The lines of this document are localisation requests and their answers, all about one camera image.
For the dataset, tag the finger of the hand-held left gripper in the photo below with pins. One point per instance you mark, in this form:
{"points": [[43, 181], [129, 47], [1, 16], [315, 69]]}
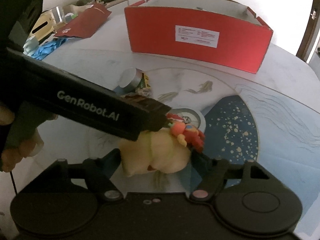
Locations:
{"points": [[156, 118]]}

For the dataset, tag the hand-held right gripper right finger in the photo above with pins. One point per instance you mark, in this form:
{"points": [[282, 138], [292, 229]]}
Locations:
{"points": [[212, 172]]}

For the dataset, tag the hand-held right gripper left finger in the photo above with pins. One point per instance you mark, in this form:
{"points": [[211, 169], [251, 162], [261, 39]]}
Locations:
{"points": [[100, 170]]}

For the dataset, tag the yellow plush toy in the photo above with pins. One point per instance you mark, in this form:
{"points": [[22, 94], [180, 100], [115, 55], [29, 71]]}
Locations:
{"points": [[160, 155]]}

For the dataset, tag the clear snack packet green label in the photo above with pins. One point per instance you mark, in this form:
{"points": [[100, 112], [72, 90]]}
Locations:
{"points": [[145, 83]]}

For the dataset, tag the red orange toy figure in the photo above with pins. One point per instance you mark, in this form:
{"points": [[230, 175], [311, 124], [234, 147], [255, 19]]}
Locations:
{"points": [[190, 133]]}

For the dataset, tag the red cardboard box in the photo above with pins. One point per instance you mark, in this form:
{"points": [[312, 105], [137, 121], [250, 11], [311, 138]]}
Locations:
{"points": [[190, 55]]}

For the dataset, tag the person's left hand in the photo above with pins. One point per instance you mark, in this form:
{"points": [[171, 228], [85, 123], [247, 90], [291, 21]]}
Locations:
{"points": [[20, 150]]}

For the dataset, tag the blue disposable gloves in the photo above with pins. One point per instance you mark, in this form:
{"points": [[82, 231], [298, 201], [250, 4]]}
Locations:
{"points": [[48, 48]]}

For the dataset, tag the pale green cup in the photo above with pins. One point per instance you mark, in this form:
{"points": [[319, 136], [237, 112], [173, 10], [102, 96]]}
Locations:
{"points": [[31, 45]]}

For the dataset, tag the yellow tissue box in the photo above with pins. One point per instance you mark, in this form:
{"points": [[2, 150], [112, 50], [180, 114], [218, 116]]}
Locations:
{"points": [[42, 25]]}

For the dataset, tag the red paper bag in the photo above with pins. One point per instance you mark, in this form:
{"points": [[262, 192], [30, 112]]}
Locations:
{"points": [[85, 21]]}

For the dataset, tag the clear glass jar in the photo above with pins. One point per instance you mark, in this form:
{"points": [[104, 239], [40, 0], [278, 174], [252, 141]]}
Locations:
{"points": [[58, 13]]}

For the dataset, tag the brown door frame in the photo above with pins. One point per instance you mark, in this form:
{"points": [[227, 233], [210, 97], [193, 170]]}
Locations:
{"points": [[308, 22]]}

